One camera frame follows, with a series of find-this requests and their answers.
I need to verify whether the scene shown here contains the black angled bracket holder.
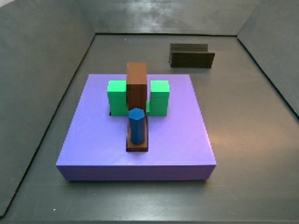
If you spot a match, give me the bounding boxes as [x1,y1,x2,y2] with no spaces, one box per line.
[170,44,215,68]

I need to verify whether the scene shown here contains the purple base board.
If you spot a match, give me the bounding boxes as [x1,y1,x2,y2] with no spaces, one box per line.
[56,74,217,181]

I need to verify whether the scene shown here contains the green block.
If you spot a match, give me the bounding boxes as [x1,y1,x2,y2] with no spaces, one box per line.
[147,80,171,116]
[107,80,127,116]

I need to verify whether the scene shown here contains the green left block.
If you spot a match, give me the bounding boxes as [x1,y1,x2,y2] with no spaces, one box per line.
[107,80,127,116]

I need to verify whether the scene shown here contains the green right block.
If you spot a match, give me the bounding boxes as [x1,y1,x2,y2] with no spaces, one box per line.
[147,80,171,116]

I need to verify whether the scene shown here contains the blue hexagonal peg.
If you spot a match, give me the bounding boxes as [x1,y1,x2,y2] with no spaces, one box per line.
[128,108,146,144]

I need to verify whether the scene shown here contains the brown slotted block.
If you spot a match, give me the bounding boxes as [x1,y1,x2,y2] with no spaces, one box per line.
[126,62,148,152]

